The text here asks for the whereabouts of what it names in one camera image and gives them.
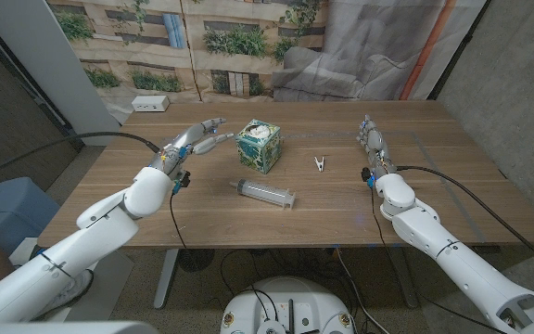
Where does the right wrist camera blue mount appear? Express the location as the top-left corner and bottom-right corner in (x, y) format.
(361, 166), (377, 189)

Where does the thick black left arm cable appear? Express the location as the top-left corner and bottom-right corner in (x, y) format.
(0, 131), (161, 185)

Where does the large clear plastic syringe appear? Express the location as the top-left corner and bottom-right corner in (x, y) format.
(228, 178), (297, 210)

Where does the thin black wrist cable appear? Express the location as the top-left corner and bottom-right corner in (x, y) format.
(370, 186), (509, 334)
(169, 189), (189, 251)

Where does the dark round floor device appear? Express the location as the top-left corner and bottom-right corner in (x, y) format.
(177, 249), (216, 274)

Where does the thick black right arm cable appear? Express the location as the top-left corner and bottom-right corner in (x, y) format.
(395, 163), (534, 277)

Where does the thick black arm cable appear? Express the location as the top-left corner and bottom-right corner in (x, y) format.
(395, 163), (534, 277)
(0, 131), (161, 185)

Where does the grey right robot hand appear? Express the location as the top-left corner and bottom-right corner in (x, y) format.
(357, 114), (398, 177)

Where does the white tissue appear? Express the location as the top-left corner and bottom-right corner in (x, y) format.
(243, 121), (273, 139)

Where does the thin black left wrist cable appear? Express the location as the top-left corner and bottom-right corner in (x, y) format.
(169, 189), (189, 251)

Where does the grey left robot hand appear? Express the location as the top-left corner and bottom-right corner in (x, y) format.
(148, 117), (235, 180)

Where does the teal leaf print tissue box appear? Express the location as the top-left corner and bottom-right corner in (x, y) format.
(234, 118), (283, 175)

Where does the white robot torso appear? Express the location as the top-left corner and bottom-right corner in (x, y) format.
(220, 276), (355, 334)

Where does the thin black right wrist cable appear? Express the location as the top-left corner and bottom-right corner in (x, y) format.
(370, 186), (509, 334)

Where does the white floor cable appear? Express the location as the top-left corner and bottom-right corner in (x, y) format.
(335, 248), (382, 334)

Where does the black floor cable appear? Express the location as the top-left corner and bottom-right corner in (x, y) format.
(219, 249), (280, 324)

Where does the white table leg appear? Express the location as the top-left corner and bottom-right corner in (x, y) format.
(153, 249), (180, 310)
(389, 246), (419, 310)

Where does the blue grey upholstered seat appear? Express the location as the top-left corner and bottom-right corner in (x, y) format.
(0, 175), (60, 256)

